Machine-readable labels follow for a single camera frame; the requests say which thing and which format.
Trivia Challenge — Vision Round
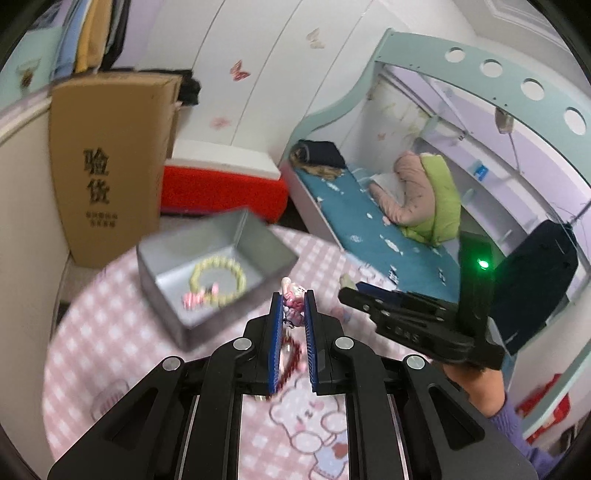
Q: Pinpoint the yellow hanging garment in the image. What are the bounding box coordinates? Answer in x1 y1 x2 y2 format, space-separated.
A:
73 0 108 73

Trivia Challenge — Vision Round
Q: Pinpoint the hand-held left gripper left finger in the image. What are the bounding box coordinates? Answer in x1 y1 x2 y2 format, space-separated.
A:
46 292 284 480

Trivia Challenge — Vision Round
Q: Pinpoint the yellow-green bead bracelet pink charm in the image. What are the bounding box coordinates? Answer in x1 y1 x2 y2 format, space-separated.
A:
181 257 248 311

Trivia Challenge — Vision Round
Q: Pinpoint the dark clothes pile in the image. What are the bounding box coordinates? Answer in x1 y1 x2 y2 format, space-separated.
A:
289 141 348 179

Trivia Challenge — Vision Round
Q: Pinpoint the red bead bracelet pink charm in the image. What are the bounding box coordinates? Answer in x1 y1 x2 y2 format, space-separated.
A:
269 277 309 396

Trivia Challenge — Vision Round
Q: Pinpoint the blue hanging garment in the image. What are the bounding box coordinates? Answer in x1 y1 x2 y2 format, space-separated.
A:
50 0 88 80

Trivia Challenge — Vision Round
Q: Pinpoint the pink plush pillow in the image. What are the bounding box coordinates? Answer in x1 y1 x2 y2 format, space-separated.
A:
368 151 440 225

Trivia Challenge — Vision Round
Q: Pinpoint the dark hanging garment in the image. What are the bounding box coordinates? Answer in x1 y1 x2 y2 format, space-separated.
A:
490 219 581 357

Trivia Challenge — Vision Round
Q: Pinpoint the tall brown cardboard box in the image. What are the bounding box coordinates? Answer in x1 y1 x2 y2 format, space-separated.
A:
48 71 184 269

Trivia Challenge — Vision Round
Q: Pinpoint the red cooler box white lid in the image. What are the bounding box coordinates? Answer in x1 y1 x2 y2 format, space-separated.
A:
159 138 290 228

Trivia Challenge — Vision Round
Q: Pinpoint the black hanging garment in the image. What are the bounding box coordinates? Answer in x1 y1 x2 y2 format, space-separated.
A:
102 0 134 71

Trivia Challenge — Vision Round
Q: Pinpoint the person's right forearm purple sleeve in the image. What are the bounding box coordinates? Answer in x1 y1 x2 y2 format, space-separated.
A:
442 364 566 477

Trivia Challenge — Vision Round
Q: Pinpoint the teal bunk bed frame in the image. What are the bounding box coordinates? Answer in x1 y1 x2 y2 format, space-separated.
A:
277 28 591 446

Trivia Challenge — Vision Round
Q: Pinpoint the blue cloud-print bed sheet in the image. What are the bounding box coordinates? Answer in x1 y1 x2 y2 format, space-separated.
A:
293 162 462 303

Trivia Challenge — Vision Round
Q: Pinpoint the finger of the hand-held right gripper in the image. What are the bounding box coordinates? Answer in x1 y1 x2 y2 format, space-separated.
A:
338 286 445 324
356 281 462 311

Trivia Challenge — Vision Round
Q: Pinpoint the red bag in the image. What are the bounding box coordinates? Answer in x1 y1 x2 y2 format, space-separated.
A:
516 374 574 431

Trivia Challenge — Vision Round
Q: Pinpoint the grey box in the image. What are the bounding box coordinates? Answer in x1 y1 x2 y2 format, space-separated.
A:
136 208 300 352

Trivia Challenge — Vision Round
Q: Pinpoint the black cloth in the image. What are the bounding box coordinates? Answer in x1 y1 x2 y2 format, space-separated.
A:
177 69 202 108

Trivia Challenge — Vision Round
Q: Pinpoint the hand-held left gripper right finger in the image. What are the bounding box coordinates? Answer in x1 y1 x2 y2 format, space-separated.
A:
303 290 542 480

